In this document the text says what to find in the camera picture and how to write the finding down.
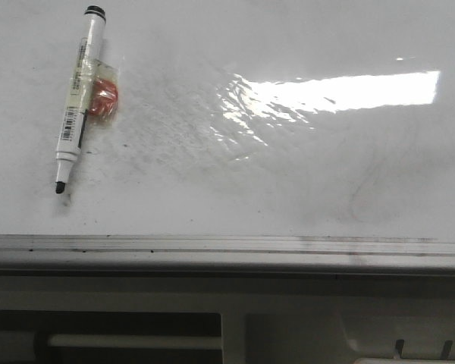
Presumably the red pad taped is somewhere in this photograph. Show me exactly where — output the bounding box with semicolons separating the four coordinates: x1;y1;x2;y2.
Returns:
87;59;120;124

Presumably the white whiteboard marker pen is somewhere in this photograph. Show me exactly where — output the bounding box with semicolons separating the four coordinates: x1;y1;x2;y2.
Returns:
55;5;106;194

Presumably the white whiteboard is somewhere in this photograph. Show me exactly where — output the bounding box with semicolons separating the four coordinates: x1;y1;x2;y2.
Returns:
0;1;455;241

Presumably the white base structure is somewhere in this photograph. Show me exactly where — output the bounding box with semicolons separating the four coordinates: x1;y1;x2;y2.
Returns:
0;276;455;363

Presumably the white horizontal rod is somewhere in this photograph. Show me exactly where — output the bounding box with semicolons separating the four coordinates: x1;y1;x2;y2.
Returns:
47;334;222;350

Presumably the aluminium whiteboard frame rail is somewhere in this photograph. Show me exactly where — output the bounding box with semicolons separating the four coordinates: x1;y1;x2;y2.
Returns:
0;234;455;276

